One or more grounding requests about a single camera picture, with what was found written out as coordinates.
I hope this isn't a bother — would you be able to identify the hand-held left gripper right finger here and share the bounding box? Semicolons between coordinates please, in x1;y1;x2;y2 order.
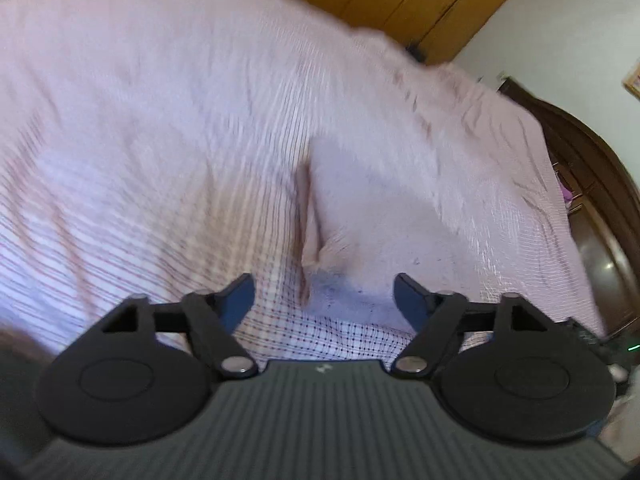
389;273;557;380

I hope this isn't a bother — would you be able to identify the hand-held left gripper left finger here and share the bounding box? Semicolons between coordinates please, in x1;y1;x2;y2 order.
98;273;259;379

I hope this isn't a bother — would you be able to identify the lilac knit cardigan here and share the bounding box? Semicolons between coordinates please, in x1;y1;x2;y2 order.
295;134;453;311

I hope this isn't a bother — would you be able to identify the dark wooden headboard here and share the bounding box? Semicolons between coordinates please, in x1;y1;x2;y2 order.
500;77;640;343

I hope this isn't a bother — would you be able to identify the pink checked bedspread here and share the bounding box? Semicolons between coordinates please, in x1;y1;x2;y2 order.
0;0;608;361

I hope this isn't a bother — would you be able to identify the gold framed picture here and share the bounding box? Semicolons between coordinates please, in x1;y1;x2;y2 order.
622;58;640;100

